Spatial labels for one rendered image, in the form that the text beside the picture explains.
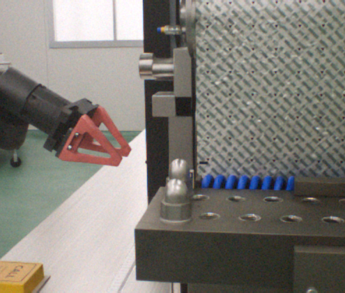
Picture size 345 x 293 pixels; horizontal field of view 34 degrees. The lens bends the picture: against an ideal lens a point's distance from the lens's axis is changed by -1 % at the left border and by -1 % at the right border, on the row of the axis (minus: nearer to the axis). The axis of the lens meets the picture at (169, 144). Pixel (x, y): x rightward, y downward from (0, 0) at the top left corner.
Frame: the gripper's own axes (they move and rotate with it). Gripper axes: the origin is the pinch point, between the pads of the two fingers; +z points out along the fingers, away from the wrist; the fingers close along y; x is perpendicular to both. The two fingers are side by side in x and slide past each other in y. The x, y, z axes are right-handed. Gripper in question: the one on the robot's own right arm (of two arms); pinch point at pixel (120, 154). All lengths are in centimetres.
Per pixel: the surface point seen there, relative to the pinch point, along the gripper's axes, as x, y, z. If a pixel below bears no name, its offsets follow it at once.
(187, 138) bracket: 5.2, -7.2, 6.9
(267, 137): 12.8, 1.0, 16.0
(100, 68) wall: -104, -557, -120
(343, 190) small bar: 13.0, 7.2, 26.5
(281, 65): 21.9, 1.0, 12.6
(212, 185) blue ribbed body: 4.1, 3.6, 13.0
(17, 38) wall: -123, -558, -224
